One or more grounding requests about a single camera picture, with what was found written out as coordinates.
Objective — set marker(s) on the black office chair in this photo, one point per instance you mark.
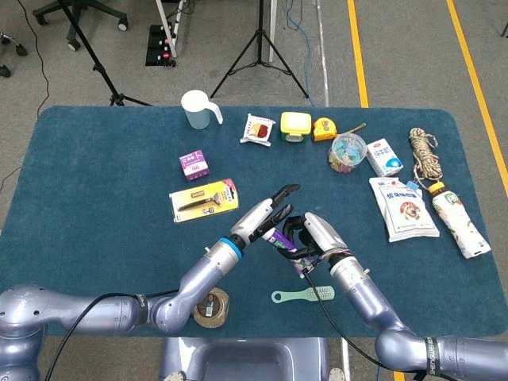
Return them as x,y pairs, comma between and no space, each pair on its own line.
79,10

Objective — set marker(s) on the black light stand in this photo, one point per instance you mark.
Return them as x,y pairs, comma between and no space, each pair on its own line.
89,51

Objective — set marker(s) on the purple white toothpaste tube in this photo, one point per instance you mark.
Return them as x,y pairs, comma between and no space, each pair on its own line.
283,240

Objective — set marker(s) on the black-lidded jar of seeds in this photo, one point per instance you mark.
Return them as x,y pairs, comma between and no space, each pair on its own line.
212,311

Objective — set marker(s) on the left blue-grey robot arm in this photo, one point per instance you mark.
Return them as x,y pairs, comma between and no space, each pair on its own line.
119,313

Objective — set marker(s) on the yellow tape measure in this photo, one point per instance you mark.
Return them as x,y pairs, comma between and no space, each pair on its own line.
324,130

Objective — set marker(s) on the white printed pouch bag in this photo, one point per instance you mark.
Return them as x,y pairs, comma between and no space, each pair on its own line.
402,210

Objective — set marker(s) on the white tissue pack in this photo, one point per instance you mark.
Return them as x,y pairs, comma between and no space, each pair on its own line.
383,158

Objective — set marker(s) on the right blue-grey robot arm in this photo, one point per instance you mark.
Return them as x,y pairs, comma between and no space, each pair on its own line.
369,301

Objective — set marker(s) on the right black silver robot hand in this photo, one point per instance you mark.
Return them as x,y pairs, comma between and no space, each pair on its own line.
325,236

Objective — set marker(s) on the black tripod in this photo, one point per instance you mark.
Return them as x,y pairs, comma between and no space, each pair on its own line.
260,39

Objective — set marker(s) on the white red snack packet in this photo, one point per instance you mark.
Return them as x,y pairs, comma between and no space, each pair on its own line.
258,130

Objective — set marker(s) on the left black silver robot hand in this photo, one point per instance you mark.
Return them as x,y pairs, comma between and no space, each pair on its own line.
256,218

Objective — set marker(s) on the black power strip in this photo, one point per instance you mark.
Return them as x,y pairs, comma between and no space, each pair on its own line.
159,45

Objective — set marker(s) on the yellow-capped drink bottle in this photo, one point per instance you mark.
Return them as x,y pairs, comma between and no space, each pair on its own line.
456,218

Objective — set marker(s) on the small purple box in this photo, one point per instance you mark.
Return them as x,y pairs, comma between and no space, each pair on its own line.
194,166

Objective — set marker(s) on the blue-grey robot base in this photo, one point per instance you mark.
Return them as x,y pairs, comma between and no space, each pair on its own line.
246,359

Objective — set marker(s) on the yellow razor blister pack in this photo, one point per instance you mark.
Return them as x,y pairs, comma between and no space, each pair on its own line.
204,200

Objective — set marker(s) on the small blue binder clip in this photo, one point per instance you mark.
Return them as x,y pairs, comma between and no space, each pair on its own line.
412,187

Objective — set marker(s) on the clear jar of binder clips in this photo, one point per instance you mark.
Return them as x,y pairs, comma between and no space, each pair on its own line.
347,152

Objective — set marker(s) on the blue fabric table mat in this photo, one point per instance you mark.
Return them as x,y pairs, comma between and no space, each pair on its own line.
99,238

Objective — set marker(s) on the yellow-lidded green box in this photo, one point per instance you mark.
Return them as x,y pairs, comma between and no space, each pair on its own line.
295,124

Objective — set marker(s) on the black caster chair base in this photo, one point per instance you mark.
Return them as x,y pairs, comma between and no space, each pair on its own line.
20,49

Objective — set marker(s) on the white slanted table leg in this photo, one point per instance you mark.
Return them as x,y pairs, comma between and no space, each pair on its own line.
166,24

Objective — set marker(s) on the white upright post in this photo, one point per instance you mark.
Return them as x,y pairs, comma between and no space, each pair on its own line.
272,31

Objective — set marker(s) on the mint green scrubbing brush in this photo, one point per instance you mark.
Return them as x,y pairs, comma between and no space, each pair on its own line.
293,295

